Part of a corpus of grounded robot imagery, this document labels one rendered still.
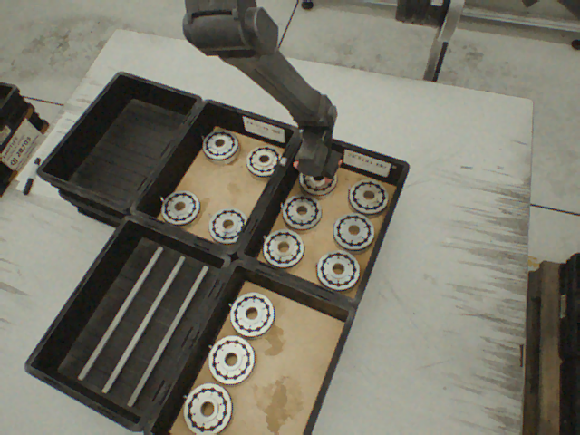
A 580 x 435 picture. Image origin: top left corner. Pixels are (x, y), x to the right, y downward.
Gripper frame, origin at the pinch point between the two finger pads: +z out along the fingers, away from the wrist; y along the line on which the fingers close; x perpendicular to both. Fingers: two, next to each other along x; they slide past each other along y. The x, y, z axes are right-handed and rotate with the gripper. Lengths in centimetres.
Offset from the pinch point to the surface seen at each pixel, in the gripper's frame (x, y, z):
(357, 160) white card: 7.8, 8.4, -2.3
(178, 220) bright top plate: -26.4, -27.5, 2.8
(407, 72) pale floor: 141, 1, 83
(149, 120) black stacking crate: 0, -56, 6
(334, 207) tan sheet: -4.6, 7.7, 4.0
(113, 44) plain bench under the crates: 34, -101, 19
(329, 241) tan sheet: -14.1, 10.2, 4.2
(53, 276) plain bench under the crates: -52, -59, 20
